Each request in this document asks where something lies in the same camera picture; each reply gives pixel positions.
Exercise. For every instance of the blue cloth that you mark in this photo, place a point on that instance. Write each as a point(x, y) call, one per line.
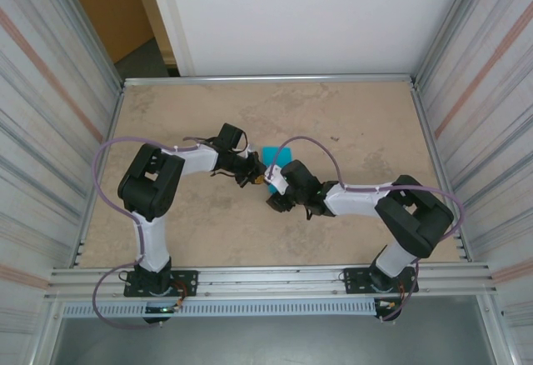
point(275, 154)

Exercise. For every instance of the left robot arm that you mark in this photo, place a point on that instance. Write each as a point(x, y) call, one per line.
point(152, 240)

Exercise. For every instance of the small controller board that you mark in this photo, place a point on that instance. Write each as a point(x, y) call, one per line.
point(162, 310)
point(387, 306)

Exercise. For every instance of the brown wooden door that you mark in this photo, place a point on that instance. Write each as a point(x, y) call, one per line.
point(108, 6)

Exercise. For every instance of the corrugated metal side panel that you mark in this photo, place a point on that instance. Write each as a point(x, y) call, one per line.
point(41, 111)
point(491, 111)

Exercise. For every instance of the thin aluminium table rail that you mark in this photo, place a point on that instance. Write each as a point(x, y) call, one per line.
point(270, 79)

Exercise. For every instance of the wide aluminium mounting rail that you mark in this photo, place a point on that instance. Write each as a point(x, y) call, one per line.
point(270, 277)

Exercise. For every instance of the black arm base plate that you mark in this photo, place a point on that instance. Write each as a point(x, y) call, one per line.
point(354, 279)
point(187, 283)

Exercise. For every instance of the aluminium side rail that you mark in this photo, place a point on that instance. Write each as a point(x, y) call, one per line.
point(110, 131)
point(434, 152)

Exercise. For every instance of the white door frame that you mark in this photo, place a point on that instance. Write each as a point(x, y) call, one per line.
point(170, 19)

